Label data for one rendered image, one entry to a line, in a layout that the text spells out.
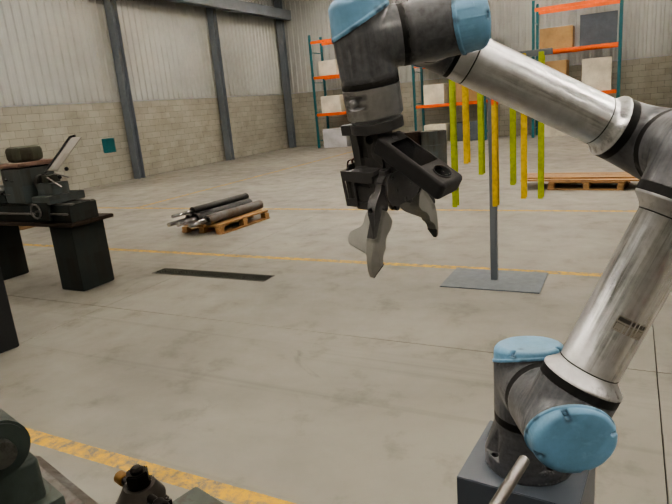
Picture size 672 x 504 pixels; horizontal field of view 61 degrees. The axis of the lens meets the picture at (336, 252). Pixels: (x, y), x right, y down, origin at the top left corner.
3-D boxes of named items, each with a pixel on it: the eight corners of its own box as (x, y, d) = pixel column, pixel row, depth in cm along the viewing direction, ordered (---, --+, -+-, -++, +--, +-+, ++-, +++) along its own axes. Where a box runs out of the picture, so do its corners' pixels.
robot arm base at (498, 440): (498, 428, 112) (497, 383, 110) (580, 446, 104) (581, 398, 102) (474, 472, 100) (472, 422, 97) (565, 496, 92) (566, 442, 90)
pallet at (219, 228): (232, 216, 998) (231, 208, 995) (271, 217, 954) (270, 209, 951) (180, 232, 896) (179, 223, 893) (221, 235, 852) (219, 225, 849)
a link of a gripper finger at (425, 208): (418, 217, 90) (389, 183, 84) (449, 220, 86) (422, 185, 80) (410, 233, 89) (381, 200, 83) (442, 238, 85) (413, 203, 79)
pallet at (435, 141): (453, 172, 1313) (452, 128, 1287) (440, 177, 1248) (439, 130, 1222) (406, 173, 1376) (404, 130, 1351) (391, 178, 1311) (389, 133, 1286)
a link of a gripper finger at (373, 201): (379, 243, 78) (394, 182, 78) (389, 244, 77) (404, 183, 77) (358, 235, 74) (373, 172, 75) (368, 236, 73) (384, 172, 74)
